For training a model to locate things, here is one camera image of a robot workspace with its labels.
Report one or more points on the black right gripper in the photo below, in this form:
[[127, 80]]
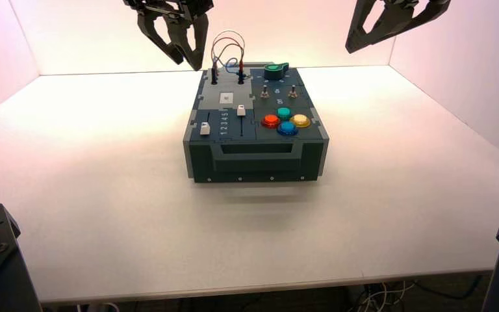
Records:
[[400, 2]]

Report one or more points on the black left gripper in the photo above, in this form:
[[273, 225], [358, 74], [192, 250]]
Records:
[[170, 5]]

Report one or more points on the dark teal control panel box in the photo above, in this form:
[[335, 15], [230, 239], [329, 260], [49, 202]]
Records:
[[249, 163]]

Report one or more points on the green rotary knob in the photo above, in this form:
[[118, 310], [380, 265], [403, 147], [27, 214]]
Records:
[[275, 71]]

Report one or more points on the yellow round push button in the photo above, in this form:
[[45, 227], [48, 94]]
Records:
[[300, 120]]

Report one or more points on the red round push button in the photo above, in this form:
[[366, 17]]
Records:
[[270, 121]]

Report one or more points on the green round push button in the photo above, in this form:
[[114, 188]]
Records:
[[283, 113]]

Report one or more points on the blue round push button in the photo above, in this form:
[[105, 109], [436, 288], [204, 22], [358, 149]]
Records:
[[287, 128]]

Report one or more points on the metal toggle switch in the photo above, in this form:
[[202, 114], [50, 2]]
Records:
[[292, 92], [265, 92]]

